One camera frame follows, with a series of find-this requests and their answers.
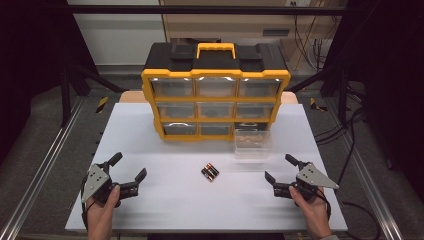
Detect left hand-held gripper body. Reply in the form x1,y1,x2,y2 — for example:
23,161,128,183
81,163,140,208

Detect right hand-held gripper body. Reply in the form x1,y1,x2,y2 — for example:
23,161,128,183
272,162,340,205

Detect clear plastic drawer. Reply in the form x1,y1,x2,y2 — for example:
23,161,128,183
232,128,273,162

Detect black orange battery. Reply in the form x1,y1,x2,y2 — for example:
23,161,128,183
200,167,215,183
203,164,218,180
206,162,220,177

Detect yellow black drawer organizer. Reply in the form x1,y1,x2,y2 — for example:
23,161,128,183
140,42,292,143

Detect person's left hand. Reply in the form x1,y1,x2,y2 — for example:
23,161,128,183
85,184,122,240

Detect person's right hand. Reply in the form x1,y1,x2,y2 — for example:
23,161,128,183
288,185,332,239

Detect black metal stand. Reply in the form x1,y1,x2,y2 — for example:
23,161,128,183
285,62,350,127
59,63,127,128

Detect white cabinet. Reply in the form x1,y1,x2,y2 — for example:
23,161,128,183
67,0,167,66

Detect light wooden desk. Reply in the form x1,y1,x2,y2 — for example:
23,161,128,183
159,0,348,72

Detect left hand-held gripper cable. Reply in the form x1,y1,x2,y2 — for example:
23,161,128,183
80,178,93,232

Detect hand-held gripper cable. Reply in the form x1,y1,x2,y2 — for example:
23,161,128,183
80,178,93,232
316,187,333,222

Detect right hand-held gripper cable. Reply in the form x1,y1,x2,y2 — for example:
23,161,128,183
316,187,333,222

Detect black floor cables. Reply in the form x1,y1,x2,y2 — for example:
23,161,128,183
313,83,383,240

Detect aluminium floor rail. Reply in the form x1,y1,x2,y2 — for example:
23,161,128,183
0,95,86,240
323,98,405,240

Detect hanging black cables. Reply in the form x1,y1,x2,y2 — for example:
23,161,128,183
292,2,338,72

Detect black horizontal frame bar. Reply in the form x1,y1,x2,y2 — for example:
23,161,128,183
66,4,348,16

